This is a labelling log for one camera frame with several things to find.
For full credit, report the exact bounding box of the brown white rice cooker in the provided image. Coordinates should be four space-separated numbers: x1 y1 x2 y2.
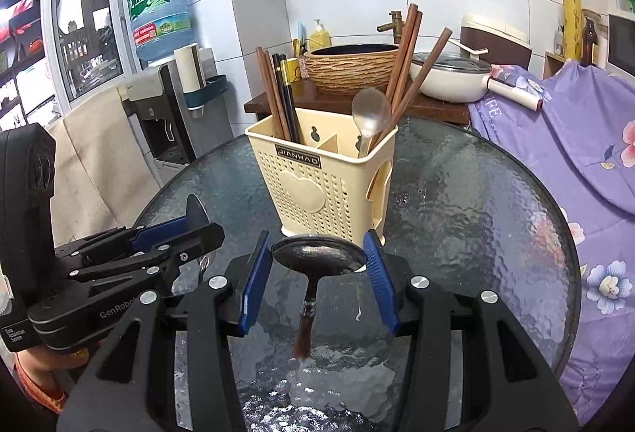
459 14 534 66

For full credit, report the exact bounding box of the dark spoon with brown handle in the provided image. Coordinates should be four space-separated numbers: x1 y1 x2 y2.
272 236 367 359

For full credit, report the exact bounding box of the sliding glass door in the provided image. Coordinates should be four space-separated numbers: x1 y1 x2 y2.
0 0 140 130

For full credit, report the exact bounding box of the blue water bottle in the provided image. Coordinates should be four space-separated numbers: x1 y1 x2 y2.
125 0 193 62

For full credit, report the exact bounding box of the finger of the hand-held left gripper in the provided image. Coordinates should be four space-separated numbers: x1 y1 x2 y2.
54 216 192 264
69 223 226 285

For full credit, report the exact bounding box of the yellow roll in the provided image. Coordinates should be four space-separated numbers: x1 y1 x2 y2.
560 0 582 61

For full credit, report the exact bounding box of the white microwave oven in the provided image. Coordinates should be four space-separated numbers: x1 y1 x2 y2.
606 8 635 76

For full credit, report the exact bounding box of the cream plastic utensil holder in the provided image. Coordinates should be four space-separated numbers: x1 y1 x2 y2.
244 109 399 247

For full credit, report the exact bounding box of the brown ceramic wash basin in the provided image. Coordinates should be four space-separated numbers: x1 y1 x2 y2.
302 42 412 94

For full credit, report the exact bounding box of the dark wooden counter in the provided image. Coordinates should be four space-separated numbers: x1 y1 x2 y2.
244 77 471 125

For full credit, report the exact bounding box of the black chopstick with gold band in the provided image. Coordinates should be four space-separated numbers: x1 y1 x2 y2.
273 55 298 144
279 55 303 143

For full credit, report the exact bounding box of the wooden box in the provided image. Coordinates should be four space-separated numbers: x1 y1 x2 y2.
543 50 566 81

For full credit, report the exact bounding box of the silver metal spoon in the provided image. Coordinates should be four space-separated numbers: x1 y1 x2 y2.
351 87 393 159
185 194 212 234

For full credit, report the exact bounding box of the grey water dispenser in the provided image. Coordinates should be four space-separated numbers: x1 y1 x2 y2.
119 60 234 167

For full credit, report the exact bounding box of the cream frying pan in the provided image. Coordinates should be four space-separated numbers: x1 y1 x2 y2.
411 51 545 115

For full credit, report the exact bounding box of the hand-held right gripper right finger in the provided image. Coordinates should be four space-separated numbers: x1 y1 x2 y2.
362 230 579 432

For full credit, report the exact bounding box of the yellow dish soap bottle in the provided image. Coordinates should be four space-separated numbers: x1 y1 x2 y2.
308 19 332 51

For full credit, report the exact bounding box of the purple floral cloth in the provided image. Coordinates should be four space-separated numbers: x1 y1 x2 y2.
469 60 635 425

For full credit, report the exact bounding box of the person's left hand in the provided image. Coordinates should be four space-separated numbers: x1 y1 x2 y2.
15 347 92 396

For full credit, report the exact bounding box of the white rice paddle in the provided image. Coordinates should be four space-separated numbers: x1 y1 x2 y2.
446 38 489 61

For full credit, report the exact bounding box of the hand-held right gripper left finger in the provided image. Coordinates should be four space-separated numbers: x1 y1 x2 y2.
57 230 273 432

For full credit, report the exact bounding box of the glass pan lid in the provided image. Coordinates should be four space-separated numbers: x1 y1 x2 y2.
412 52 492 76

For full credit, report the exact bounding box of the teal wall holder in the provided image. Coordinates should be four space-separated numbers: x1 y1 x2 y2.
183 75 230 109

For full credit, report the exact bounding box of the beige cloth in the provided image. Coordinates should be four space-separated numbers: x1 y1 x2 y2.
44 87 162 249

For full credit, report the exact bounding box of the bronze faucet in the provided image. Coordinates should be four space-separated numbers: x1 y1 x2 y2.
377 10 405 43

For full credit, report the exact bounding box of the brown glass bottle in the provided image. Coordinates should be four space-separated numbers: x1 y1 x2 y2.
581 14 598 66

